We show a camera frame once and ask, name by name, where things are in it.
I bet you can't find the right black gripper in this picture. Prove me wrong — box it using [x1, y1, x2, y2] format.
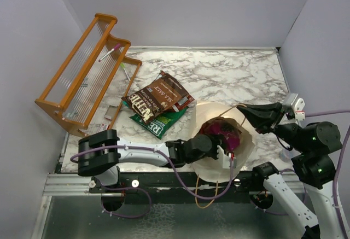
[238, 100, 310, 151]

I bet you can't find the purple candy bag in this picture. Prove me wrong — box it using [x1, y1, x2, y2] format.
[199, 118, 242, 153]

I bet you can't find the white paper bag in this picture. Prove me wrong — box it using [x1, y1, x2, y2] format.
[189, 101, 256, 196]

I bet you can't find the red chips bag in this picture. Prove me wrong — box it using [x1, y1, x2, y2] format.
[157, 70, 194, 112]

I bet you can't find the green chips bag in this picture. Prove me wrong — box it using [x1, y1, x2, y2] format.
[129, 107, 189, 139]

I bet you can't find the brown snack packet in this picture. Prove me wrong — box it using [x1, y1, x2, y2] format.
[121, 76, 179, 124]

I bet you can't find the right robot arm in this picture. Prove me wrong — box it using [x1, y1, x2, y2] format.
[237, 98, 349, 238]

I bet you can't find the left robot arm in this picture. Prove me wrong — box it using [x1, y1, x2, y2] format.
[71, 130, 236, 176]

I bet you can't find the small plastic cup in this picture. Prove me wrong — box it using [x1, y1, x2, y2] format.
[279, 150, 291, 162]

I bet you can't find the grey metal box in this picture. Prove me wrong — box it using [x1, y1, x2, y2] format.
[104, 105, 118, 121]

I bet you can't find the red white small box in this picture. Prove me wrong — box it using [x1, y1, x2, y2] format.
[99, 124, 109, 131]

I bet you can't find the green capped marker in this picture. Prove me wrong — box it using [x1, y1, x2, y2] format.
[120, 63, 131, 81]

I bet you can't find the pink capped marker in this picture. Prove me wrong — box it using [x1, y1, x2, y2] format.
[98, 43, 121, 62]

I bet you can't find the orange wooden rack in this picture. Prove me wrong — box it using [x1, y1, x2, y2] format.
[35, 13, 142, 137]

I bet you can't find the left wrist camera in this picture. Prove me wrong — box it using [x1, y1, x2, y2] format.
[217, 148, 237, 169]

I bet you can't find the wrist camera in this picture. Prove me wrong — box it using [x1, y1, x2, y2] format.
[282, 93, 306, 121]
[217, 148, 237, 169]

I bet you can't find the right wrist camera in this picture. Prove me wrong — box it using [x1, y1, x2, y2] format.
[282, 93, 306, 121]

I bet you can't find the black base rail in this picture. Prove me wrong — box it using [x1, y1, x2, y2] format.
[90, 167, 277, 205]

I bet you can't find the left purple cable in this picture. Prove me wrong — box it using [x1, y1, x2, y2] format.
[70, 144, 238, 199]

